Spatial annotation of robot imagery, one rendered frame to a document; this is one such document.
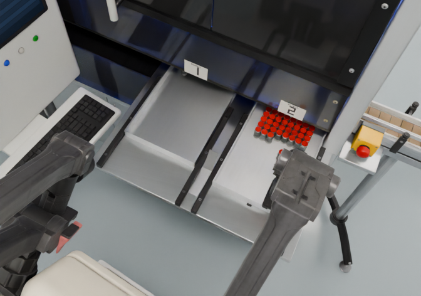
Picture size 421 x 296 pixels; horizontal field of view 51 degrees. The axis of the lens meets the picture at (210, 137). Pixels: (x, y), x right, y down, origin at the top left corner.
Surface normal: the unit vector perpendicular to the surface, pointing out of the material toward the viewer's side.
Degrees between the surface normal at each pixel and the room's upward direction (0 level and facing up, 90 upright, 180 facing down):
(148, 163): 0
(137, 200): 0
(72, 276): 42
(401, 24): 90
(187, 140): 0
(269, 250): 51
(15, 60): 90
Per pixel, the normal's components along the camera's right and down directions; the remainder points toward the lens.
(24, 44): 0.84, 0.49
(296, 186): 0.25, -0.66
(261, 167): 0.05, -0.50
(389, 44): -0.44, 0.77
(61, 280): 0.39, -0.86
